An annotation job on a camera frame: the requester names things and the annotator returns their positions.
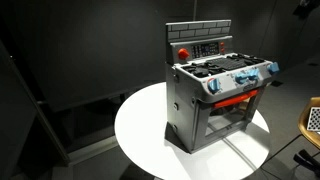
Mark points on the grey toy stove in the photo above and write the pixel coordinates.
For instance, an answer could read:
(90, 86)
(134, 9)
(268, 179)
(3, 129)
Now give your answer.
(186, 110)

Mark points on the blue stove knob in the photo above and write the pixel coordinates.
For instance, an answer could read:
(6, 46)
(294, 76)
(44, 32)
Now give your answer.
(213, 85)
(241, 78)
(273, 68)
(254, 73)

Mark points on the black stove burner grate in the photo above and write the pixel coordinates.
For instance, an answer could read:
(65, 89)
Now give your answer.
(221, 64)

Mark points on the small orange stove button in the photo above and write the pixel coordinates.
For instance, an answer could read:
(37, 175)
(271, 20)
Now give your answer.
(222, 50)
(222, 44)

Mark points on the large orange round dial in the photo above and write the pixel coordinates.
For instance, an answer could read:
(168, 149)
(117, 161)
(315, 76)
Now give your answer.
(183, 53)

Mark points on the black backdrop panel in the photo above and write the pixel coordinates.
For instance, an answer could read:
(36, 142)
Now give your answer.
(83, 53)

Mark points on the wooden chair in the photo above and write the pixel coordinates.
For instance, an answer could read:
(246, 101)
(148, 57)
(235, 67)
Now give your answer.
(305, 125)

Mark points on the black white checkerboard card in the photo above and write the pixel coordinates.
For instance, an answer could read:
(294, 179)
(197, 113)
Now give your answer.
(314, 119)

